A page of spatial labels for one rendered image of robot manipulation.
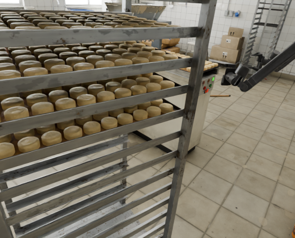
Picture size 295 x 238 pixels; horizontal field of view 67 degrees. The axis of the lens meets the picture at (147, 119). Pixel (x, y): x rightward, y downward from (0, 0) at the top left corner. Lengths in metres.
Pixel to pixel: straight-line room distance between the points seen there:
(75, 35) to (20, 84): 0.15
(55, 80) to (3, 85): 0.10
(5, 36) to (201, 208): 1.70
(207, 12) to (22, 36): 0.47
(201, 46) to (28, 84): 0.47
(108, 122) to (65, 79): 0.22
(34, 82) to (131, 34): 0.25
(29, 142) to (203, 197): 1.57
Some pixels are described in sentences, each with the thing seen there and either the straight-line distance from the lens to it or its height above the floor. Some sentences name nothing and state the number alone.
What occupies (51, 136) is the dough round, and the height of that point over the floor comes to 1.06.
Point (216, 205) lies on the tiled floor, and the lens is 1.96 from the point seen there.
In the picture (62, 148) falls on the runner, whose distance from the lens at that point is 0.62.
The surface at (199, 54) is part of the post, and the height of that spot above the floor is 1.26.
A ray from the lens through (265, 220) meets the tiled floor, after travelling 2.03.
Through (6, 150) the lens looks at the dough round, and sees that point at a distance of 0.64.
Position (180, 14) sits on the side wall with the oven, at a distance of 6.53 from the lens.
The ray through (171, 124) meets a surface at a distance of 2.10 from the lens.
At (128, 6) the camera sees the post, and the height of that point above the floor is 1.36.
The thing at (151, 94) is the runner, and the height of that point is 1.15.
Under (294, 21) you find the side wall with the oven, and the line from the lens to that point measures 5.71.
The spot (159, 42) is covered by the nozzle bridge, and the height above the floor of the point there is 0.95.
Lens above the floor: 1.41
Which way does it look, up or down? 29 degrees down
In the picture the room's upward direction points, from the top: 4 degrees clockwise
